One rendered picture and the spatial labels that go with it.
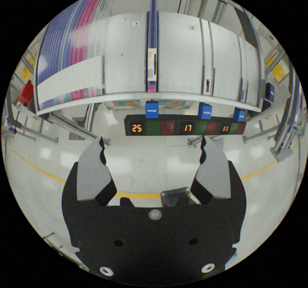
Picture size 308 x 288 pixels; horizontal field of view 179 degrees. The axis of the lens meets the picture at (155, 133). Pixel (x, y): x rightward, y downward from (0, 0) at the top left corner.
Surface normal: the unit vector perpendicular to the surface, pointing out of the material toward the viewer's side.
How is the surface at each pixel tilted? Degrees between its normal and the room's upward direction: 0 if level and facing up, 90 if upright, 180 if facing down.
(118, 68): 43
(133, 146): 0
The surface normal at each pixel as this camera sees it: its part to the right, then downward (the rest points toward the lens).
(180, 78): 0.03, 0.48
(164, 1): 0.00, 0.96
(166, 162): 0.03, -0.25
